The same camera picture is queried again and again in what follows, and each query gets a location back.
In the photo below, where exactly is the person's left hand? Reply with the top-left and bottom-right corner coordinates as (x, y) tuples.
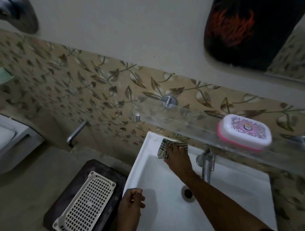
(118, 188), (146, 216)

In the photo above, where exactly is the person's right hand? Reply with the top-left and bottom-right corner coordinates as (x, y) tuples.
(163, 142), (194, 178)

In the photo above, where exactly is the checked cleaning cloth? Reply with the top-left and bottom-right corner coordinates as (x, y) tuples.
(156, 139), (189, 160)

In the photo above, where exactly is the person's left forearm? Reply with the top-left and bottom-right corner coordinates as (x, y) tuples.
(116, 212), (141, 231)

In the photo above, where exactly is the person's right forearm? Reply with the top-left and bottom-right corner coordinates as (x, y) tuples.
(183, 170), (273, 231)

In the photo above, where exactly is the white ceramic sink basin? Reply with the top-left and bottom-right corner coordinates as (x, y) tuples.
(122, 131), (278, 231)

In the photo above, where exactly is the chrome sink faucet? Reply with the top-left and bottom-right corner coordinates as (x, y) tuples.
(196, 148), (217, 184)

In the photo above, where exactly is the metal sink drain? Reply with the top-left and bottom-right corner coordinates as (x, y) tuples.
(181, 185), (196, 203)

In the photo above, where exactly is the white plastic perforated basket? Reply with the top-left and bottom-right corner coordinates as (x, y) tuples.
(52, 171), (117, 231)

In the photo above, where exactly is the dark wooden stool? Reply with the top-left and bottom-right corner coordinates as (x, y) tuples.
(43, 159), (129, 231)

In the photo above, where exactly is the white and pink soap box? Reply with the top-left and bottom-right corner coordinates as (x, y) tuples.
(217, 114), (272, 152)

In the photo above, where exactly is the white bathroom appliance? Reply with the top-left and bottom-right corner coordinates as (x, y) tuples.
(0, 113), (46, 176)

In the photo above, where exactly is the pale green object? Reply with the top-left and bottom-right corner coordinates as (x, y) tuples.
(0, 67), (15, 84)

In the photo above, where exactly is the grey hanging object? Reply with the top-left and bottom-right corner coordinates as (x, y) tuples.
(0, 0), (39, 34)

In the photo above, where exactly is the clear glass wall shelf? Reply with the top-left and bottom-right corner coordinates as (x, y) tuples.
(139, 95), (305, 177)

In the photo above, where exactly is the chrome shelf bracket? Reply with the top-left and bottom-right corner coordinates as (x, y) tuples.
(161, 95), (178, 108)

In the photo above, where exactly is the chrome wall tap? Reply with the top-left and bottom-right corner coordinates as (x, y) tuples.
(66, 120), (90, 146)

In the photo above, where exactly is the wall mirror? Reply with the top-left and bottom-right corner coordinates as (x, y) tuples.
(204, 0), (305, 82)

